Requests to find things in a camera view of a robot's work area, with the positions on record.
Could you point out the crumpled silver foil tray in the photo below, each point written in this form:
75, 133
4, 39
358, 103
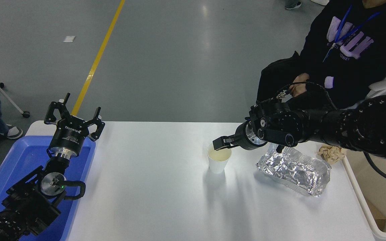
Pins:
293, 169

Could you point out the seated person's left hand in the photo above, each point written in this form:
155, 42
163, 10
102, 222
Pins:
297, 89

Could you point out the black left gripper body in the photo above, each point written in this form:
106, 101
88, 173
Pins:
68, 138

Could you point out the white paper scrap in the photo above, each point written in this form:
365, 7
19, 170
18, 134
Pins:
69, 38

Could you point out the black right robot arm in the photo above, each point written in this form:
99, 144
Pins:
374, 124

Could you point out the seated person's right hand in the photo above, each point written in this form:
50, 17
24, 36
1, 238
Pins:
300, 79

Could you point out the standing person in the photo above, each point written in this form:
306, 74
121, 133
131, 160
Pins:
293, 4

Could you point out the crumpled tan paper ball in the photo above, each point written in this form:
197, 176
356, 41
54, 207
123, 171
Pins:
332, 154

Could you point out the blue plastic tray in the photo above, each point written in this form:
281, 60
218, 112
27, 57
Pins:
22, 157

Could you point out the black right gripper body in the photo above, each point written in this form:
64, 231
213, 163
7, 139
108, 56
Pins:
242, 137

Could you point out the brown cardboard piece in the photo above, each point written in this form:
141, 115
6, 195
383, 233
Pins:
377, 216

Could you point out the white and grey chair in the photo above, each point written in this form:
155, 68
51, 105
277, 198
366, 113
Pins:
384, 85

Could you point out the white paper cup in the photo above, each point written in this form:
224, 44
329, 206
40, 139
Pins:
218, 160

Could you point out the grey stand leg with casters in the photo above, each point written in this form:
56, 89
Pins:
2, 95

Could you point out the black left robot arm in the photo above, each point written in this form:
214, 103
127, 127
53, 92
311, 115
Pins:
28, 206

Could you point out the seated person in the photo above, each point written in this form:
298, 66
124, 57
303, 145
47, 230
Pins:
354, 67

